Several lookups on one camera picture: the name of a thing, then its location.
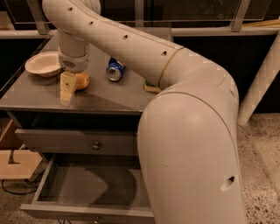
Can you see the white diagonal pole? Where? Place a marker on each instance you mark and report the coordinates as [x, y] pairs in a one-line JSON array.
[[263, 79]]

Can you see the grey open middle drawer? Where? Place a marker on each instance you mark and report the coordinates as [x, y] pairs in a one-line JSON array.
[[97, 188]]

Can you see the orange fruit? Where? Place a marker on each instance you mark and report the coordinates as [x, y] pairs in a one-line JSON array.
[[82, 80]]

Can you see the light wooden box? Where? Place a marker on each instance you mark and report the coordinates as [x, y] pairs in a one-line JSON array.
[[16, 162]]

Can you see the white gripper with vents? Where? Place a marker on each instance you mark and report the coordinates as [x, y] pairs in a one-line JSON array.
[[74, 63]]

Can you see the blue soda can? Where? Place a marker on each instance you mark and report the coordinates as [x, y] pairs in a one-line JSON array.
[[115, 70]]

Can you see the grey top drawer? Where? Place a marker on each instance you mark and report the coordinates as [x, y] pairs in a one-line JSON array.
[[114, 143]]

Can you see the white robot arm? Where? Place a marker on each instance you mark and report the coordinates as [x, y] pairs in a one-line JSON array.
[[186, 137]]

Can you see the white bowl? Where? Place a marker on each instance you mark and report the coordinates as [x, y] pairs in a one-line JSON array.
[[44, 64]]

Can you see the grey drawer cabinet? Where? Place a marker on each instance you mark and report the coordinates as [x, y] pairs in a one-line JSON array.
[[33, 102]]

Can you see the green yellow sponge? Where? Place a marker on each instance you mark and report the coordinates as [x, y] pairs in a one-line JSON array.
[[147, 86]]

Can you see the metal glass railing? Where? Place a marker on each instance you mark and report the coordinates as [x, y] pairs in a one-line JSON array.
[[24, 19]]

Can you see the black low cabinet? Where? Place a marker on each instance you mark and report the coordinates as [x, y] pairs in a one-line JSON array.
[[241, 56]]

